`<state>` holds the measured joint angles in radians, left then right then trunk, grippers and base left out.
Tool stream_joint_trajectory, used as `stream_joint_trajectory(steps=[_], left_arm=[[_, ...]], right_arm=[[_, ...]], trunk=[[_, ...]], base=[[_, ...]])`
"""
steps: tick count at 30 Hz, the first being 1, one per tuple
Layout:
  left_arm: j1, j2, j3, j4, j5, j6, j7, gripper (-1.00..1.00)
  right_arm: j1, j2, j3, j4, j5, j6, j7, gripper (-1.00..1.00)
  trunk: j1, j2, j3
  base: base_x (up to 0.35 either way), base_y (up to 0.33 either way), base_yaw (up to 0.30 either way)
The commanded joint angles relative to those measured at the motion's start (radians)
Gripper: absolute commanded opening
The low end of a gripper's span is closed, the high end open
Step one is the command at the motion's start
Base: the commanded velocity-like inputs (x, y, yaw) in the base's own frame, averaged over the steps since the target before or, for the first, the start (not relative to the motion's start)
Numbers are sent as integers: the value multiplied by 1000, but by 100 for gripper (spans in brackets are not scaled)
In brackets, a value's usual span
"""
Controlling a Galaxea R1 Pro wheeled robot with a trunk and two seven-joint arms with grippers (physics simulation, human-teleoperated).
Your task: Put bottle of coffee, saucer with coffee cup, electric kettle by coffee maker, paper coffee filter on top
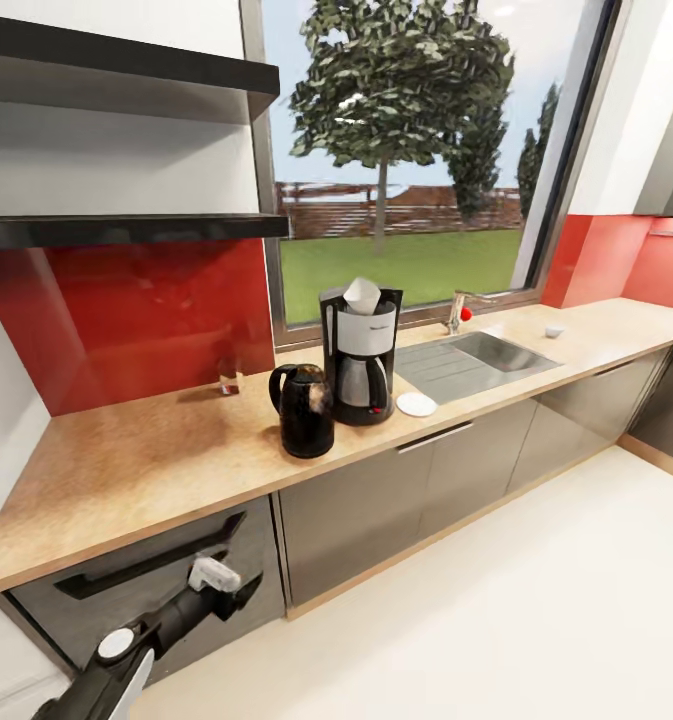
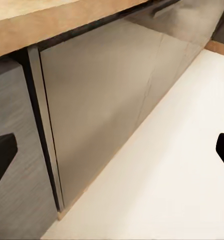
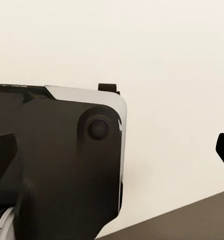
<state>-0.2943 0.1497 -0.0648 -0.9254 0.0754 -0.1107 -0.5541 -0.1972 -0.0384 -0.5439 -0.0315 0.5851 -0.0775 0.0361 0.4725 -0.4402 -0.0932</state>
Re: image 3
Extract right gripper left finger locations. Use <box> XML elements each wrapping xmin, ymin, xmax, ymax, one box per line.
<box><xmin>0</xmin><ymin>133</ymin><xmax>18</xmax><ymax>180</ymax></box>

